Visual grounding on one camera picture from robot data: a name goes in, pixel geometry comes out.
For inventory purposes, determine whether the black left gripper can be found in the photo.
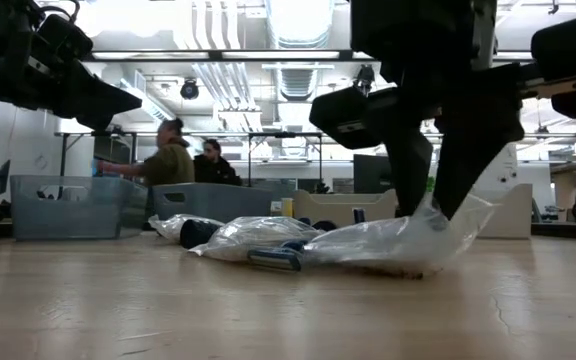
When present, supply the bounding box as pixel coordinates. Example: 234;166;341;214
0;47;145;132

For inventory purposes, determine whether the white plastic bin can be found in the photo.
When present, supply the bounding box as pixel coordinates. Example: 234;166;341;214
477;182;534;240
292;188;398;229

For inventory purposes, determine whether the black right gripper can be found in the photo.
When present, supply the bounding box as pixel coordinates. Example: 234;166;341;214
310;0;576;221

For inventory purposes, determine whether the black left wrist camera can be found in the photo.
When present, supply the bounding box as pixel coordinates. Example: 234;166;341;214
36;13;94;62

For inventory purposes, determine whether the black computer monitor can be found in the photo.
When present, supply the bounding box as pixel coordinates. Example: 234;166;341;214
352;153;394;195

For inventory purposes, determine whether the black ceiling camera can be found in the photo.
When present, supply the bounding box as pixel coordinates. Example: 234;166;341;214
179;79;201;101
355;64;377;96

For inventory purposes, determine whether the person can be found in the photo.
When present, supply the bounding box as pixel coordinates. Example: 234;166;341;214
192;138;243;187
96;117;197;187

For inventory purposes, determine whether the grey translucent plastic bin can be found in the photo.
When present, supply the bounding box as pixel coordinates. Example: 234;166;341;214
151;182;275;232
9;174;149;242

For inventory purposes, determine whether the black metal table frame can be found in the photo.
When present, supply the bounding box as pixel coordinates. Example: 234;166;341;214
0;48;576;241

